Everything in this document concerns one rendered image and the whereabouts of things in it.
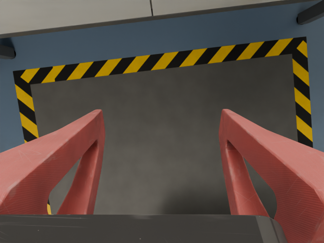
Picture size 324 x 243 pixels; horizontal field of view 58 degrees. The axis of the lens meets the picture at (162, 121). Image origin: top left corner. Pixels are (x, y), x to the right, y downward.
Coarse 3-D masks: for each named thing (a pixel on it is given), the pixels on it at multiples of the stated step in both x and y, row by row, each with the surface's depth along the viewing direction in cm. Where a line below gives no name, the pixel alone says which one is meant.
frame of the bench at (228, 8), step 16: (288, 0) 74; (304, 0) 76; (160, 16) 75; (176, 16) 77; (304, 16) 107; (320, 16) 101; (16, 32) 75; (32, 32) 76; (48, 32) 78; (0, 48) 104
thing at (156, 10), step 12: (156, 0) 62; (168, 0) 63; (180, 0) 64; (192, 0) 65; (204, 0) 66; (216, 0) 67; (228, 0) 68; (240, 0) 69; (252, 0) 71; (264, 0) 72; (276, 0) 73; (156, 12) 71; (168, 12) 72; (180, 12) 74
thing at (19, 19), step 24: (0, 0) 51; (24, 0) 53; (48, 0) 54; (72, 0) 56; (96, 0) 57; (120, 0) 59; (144, 0) 61; (0, 24) 66; (24, 24) 68; (48, 24) 70; (72, 24) 73
